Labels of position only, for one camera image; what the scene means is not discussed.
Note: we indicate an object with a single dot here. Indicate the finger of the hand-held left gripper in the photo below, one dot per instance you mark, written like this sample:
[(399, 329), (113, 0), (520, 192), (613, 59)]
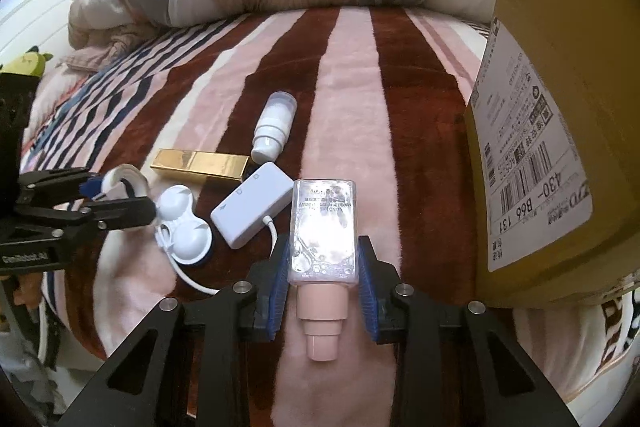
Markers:
[(60, 187), (120, 213)]

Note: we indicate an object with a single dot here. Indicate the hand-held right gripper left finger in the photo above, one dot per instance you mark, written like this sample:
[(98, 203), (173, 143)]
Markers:
[(279, 292)]

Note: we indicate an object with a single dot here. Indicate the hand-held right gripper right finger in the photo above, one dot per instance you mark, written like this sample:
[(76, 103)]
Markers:
[(367, 292)]

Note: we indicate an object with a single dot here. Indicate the white tape roll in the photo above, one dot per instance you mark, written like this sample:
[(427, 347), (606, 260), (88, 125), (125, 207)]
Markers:
[(116, 177)]

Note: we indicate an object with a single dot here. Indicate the clear bottle with pink cap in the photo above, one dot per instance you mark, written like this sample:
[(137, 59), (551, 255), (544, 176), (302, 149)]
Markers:
[(322, 232)]

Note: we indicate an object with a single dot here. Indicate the white contact lens case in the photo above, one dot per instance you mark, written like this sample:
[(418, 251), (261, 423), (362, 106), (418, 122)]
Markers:
[(182, 222)]

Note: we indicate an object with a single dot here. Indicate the white adapter hub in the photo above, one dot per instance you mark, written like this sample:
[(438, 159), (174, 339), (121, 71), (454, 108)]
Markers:
[(247, 204)]

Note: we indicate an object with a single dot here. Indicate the gold rectangular box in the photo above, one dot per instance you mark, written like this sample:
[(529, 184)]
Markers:
[(200, 164)]

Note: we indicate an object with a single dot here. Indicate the yellow plush toy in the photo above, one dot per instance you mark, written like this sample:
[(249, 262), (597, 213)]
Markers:
[(22, 63)]

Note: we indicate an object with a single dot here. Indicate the white pump bottle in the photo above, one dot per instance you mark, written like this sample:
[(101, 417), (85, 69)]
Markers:
[(270, 127)]

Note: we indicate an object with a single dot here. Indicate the white headboard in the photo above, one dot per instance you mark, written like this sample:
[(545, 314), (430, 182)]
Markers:
[(45, 2)]

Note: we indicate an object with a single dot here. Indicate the brown and pink striped blanket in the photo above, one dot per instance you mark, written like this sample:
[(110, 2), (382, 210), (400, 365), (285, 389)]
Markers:
[(400, 107)]

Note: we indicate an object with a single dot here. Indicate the cardboard box with white label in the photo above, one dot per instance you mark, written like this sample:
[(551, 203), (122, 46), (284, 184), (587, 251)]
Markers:
[(560, 32)]

